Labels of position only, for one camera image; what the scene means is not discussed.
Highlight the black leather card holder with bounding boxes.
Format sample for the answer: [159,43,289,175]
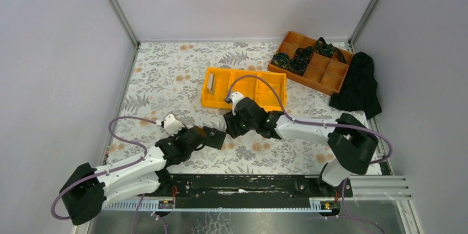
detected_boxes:
[203,126,226,150]

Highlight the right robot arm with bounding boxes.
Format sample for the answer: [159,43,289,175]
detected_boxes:
[224,92,378,187]

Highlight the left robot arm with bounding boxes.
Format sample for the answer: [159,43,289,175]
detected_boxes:
[59,126,207,226]

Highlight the grey card in bin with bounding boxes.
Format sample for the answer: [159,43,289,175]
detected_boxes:
[206,73,216,95]

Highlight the yellow plastic divided bin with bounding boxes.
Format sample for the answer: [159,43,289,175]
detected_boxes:
[201,67,287,111]

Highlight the blue yellow rolled tie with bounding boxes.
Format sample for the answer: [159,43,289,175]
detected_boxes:
[272,52,290,70]

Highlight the dark floral rolled tie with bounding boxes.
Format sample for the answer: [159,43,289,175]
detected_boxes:
[288,57,308,76]

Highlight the black rolled tie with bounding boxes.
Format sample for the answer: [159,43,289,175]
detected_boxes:
[294,46,314,62]

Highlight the wooden compartment organizer tray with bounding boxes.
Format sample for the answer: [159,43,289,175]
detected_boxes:
[268,31,354,95]

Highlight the dark green rolled tie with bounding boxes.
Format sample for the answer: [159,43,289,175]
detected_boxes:
[315,37,347,64]

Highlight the black cloth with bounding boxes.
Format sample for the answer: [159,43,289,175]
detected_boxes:
[329,51,382,119]

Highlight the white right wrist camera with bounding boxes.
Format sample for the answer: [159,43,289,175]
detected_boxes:
[225,92,244,115]

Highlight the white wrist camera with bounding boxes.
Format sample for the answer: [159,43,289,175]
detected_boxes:
[161,113,186,136]
[225,92,244,115]

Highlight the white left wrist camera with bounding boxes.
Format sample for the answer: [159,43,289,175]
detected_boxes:
[161,113,186,136]

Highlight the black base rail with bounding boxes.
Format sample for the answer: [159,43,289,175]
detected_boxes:
[149,174,353,201]

